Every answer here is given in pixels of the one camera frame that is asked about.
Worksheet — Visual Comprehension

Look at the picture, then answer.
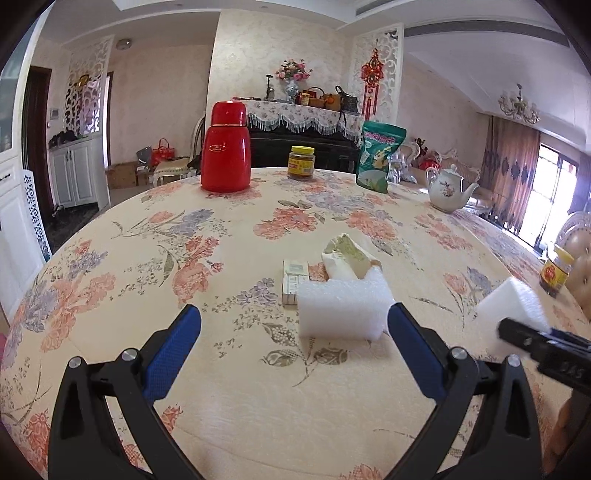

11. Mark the beige upholstered chair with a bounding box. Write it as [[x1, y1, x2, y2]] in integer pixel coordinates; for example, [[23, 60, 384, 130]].
[[557, 211, 591, 317]]

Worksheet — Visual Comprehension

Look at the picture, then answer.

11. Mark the red thermos bottle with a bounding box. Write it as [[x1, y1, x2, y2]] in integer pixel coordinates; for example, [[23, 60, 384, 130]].
[[200, 101, 252, 193]]

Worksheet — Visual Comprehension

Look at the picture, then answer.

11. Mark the red chinese knot ornament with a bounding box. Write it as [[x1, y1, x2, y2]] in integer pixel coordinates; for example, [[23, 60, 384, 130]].
[[361, 47, 385, 121]]

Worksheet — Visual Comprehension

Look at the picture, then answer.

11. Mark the chandelier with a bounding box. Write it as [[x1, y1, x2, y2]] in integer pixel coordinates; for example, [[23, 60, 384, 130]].
[[498, 83, 541, 125]]

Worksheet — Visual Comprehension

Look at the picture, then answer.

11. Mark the pink flower vase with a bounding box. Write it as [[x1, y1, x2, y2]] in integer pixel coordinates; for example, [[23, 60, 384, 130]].
[[274, 59, 312, 103]]

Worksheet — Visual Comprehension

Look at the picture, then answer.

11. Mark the wicker basket on piano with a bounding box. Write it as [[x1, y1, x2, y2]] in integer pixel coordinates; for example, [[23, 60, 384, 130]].
[[297, 87, 341, 111]]

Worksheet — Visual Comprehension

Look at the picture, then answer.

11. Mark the large white foam sheet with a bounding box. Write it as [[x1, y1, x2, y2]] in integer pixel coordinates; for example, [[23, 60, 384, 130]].
[[297, 266, 394, 342]]

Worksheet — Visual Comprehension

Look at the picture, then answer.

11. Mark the white floral teapot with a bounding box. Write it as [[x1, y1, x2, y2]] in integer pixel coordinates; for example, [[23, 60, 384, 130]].
[[426, 164, 479, 213]]

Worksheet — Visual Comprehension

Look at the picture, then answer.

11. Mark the tall white glass cabinet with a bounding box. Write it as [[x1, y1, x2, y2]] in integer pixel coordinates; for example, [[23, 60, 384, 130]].
[[0, 21, 44, 321]]

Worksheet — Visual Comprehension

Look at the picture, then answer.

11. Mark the white low cabinet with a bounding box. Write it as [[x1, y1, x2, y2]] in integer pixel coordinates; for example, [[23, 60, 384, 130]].
[[48, 134, 110, 211]]

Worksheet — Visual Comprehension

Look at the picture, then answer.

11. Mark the brown curtain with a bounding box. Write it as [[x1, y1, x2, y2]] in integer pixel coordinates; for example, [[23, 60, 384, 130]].
[[481, 116, 541, 235]]

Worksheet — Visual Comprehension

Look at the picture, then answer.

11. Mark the white ornate sofa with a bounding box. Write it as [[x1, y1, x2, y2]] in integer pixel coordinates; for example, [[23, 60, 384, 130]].
[[399, 141, 481, 187]]

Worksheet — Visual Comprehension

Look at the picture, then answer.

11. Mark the crumpled cream wrapper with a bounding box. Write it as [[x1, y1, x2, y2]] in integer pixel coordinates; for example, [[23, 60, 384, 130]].
[[322, 234, 382, 280]]

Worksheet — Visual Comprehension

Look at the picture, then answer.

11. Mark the black piano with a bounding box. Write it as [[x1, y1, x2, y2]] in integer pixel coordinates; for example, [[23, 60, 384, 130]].
[[246, 126, 364, 174]]

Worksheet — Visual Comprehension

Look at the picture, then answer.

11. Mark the white printed paper box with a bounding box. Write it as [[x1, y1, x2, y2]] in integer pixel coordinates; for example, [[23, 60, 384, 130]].
[[281, 260, 310, 306]]

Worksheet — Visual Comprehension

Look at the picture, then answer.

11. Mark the red handbag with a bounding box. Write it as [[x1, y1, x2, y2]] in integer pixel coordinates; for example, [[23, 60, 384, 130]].
[[149, 138, 176, 168]]

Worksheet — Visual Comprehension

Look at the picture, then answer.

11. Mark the yellow lid sauce jar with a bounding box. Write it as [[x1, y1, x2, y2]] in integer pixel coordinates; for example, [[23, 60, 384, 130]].
[[287, 146, 315, 180]]

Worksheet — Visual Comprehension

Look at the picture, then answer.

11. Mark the small white foam block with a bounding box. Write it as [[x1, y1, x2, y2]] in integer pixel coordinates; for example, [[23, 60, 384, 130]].
[[472, 277, 551, 362]]

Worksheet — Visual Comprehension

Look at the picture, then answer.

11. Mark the green snack bag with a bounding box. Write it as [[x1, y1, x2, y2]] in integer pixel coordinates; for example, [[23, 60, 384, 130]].
[[356, 121, 407, 194]]

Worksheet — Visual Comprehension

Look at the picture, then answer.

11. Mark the floral lace piano cover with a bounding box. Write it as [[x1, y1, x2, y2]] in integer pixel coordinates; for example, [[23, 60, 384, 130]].
[[242, 100, 363, 142]]

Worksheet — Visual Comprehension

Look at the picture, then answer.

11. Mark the black handbag on piano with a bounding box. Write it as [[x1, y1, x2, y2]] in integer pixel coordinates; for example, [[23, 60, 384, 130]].
[[335, 85, 359, 115]]

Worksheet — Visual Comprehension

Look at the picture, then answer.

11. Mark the person's right hand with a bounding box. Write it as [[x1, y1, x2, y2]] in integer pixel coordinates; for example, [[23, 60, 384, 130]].
[[543, 392, 590, 479]]

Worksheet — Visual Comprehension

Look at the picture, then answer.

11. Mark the cardboard box on floor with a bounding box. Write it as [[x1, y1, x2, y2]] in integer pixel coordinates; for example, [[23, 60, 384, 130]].
[[105, 162, 137, 190]]

